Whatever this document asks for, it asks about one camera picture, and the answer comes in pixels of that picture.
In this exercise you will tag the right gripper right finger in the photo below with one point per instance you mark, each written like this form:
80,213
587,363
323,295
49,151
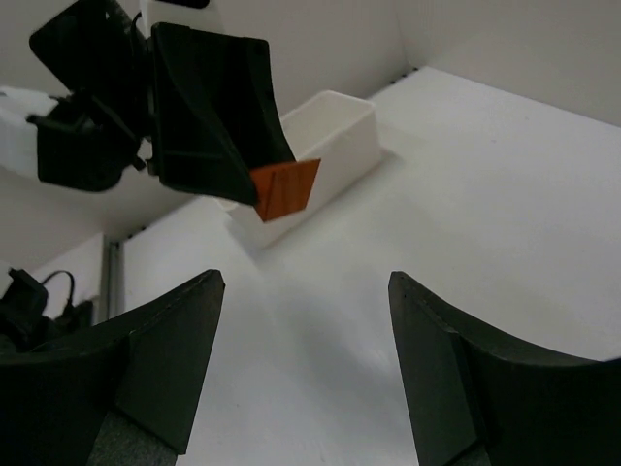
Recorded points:
477,395

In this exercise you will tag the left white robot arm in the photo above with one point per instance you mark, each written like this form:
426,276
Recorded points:
19,137

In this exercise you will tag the white plastic bin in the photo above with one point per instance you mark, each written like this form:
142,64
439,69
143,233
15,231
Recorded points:
334,139

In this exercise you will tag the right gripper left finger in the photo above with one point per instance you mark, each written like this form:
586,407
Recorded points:
121,392

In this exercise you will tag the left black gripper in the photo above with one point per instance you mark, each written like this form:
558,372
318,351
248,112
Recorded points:
115,102

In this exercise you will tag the left aluminium rail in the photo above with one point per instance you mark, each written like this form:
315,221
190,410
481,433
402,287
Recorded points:
112,284

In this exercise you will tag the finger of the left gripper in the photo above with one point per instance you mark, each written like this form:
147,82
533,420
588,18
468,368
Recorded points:
235,101

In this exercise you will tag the orange triangular wood block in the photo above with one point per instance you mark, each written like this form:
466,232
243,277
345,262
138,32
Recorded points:
284,189

